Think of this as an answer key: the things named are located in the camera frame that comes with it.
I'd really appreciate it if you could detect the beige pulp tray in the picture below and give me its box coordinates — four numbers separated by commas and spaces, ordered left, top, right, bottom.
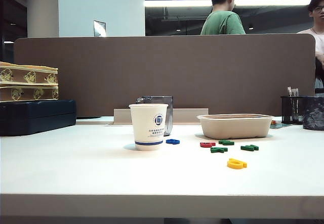
196, 113, 274, 140

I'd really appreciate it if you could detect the yellow letter d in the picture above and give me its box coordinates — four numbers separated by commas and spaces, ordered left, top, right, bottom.
227, 158, 248, 169

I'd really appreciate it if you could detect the beige cable tray flap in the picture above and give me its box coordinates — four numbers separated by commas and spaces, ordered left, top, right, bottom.
113, 108, 209, 125

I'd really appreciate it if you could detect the black mesh pen holder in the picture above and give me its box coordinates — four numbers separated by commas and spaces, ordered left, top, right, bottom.
280, 95, 306, 125

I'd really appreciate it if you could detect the dark blue case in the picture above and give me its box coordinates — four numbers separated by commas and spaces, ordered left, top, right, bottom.
0, 99, 77, 137

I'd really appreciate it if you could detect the person in green shirt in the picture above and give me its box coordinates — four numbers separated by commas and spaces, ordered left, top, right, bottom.
200, 0, 246, 35

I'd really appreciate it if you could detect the brown desk partition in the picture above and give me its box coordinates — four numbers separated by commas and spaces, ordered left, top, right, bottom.
14, 33, 317, 117

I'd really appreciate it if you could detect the white paper cup blue logo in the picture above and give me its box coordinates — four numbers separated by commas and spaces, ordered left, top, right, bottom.
128, 103, 169, 151

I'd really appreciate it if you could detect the teal letter puzzle card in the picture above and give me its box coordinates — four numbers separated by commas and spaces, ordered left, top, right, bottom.
269, 120, 293, 129

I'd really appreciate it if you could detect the dark smoky plastic pitcher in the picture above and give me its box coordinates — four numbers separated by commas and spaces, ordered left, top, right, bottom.
302, 96, 324, 131

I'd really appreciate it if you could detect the person in white shirt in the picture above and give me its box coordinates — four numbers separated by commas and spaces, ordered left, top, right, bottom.
297, 0, 324, 67

